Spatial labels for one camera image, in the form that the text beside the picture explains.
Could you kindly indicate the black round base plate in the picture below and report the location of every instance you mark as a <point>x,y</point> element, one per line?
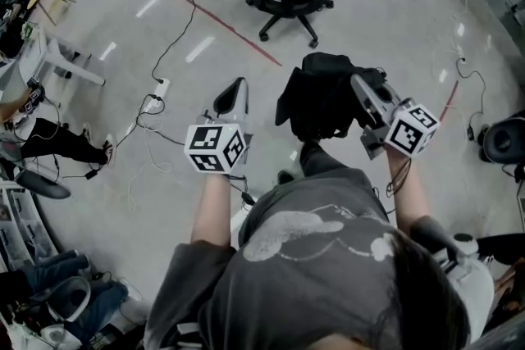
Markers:
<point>43,184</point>

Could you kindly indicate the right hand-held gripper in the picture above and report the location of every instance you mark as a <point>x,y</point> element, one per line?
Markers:
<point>410,129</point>

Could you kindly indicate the long red floor tape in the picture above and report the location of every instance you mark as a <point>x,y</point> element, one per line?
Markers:
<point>234,30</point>

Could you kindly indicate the person's dark shoe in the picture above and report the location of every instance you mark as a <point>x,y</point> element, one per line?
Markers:
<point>286,177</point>

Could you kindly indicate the short red floor tape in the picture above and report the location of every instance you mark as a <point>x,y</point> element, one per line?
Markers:
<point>450,98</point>

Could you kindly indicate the white plastic table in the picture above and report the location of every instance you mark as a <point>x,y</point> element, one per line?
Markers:
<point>61,57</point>

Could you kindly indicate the black round speaker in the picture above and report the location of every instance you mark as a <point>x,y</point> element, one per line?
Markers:
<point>504,137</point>

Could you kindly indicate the person's dark trouser leg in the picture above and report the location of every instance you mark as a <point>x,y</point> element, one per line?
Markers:
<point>320,160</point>

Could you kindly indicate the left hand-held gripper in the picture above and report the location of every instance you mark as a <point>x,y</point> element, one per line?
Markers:
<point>213,145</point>

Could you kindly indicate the white storage shelf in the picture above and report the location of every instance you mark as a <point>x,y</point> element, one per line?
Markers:
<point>20,225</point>

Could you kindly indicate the person's grey printed t-shirt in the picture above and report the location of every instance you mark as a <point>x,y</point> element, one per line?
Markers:
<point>295,283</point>

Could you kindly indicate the white rounded machine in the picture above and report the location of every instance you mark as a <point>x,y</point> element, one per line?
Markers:
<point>471,283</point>

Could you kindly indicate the person's left forearm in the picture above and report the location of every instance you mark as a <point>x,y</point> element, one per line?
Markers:
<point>213,209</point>

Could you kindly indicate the black clothing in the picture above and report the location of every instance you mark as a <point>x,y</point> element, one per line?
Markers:
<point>320,98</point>

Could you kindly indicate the person's right forearm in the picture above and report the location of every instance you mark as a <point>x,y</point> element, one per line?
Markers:
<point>410,192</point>

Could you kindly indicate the white power strip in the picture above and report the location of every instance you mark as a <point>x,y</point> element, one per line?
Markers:
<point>156,94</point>

